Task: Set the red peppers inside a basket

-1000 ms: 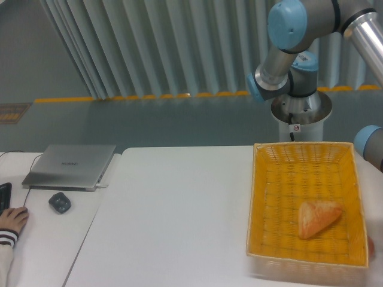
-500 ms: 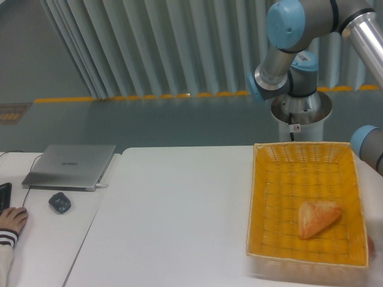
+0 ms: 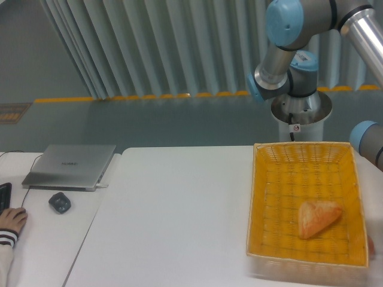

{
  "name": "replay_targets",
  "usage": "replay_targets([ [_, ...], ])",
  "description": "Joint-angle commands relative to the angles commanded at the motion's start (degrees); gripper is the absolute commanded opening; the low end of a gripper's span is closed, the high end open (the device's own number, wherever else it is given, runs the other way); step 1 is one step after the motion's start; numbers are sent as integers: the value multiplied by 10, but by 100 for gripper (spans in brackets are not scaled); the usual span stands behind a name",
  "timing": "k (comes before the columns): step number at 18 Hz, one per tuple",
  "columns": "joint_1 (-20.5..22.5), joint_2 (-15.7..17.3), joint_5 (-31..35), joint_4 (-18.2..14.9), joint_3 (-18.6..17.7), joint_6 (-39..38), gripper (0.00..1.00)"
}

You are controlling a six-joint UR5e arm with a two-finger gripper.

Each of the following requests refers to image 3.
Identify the person's hand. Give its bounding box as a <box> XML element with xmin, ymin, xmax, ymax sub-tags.
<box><xmin>0</xmin><ymin>207</ymin><xmax>28</xmax><ymax>236</ymax></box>

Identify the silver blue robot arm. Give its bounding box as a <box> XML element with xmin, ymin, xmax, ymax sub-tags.
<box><xmin>247</xmin><ymin>1</ymin><xmax>382</xmax><ymax>142</ymax></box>

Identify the black small controller device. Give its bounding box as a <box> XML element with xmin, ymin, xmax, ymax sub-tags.
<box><xmin>48</xmin><ymin>192</ymin><xmax>71</xmax><ymax>214</ymax></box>

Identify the silver closed laptop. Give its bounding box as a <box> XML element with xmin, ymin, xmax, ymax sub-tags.
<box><xmin>22</xmin><ymin>144</ymin><xmax>116</xmax><ymax>191</ymax></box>

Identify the yellow wicker basket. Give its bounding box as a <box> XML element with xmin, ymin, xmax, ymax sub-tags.
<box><xmin>246</xmin><ymin>142</ymin><xmax>369</xmax><ymax>268</ymax></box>

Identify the black mouse cable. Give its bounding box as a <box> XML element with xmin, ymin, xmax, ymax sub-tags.
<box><xmin>0</xmin><ymin>150</ymin><xmax>44</xmax><ymax>210</ymax></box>

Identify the red pepper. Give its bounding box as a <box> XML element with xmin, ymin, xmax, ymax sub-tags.
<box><xmin>367</xmin><ymin>236</ymin><xmax>375</xmax><ymax>258</ymax></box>

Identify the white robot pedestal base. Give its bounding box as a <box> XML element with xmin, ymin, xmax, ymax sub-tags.
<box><xmin>271</xmin><ymin>91</ymin><xmax>332</xmax><ymax>142</ymax></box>

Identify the triangular bread piece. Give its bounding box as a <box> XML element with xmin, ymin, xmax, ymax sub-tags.
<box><xmin>298</xmin><ymin>201</ymin><xmax>343</xmax><ymax>239</ymax></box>

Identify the white striped sleeve forearm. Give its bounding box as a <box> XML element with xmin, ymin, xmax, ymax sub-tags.
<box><xmin>0</xmin><ymin>229</ymin><xmax>19</xmax><ymax>286</ymax></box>

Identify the pleated grey curtain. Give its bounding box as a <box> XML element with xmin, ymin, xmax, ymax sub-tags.
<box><xmin>40</xmin><ymin>0</ymin><xmax>367</xmax><ymax>100</ymax></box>

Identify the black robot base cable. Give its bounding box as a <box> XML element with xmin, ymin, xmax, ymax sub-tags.
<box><xmin>288</xmin><ymin>112</ymin><xmax>296</xmax><ymax>142</ymax></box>

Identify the black keyboard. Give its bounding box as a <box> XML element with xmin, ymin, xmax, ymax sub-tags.
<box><xmin>0</xmin><ymin>182</ymin><xmax>12</xmax><ymax>214</ymax></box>

